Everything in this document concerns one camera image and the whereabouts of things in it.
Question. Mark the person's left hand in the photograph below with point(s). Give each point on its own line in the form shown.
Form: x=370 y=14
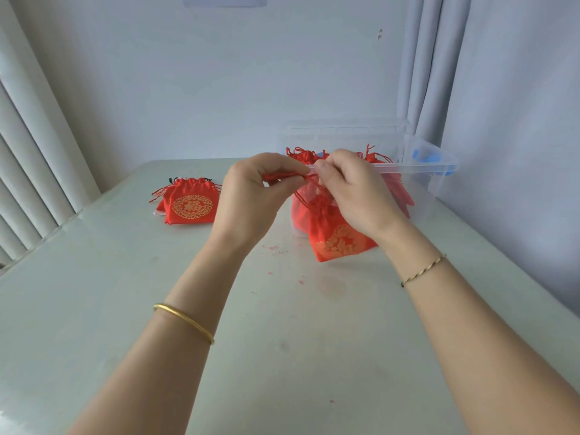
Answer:
x=249 y=203

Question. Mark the person's right hand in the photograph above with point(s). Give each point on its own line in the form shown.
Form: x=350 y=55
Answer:
x=362 y=199

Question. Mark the clear plastic storage box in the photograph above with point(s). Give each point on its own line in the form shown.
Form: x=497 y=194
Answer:
x=430 y=166

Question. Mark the person's left forearm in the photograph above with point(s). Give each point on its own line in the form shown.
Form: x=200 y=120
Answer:
x=149 y=385

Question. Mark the person's right forearm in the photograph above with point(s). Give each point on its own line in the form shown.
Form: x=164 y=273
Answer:
x=485 y=353

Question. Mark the gold bangle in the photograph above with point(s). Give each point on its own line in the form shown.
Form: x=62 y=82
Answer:
x=186 y=318

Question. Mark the grey curtain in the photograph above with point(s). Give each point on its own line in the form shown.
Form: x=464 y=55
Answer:
x=521 y=63

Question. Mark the white vertical blinds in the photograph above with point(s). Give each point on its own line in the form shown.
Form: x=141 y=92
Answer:
x=31 y=144

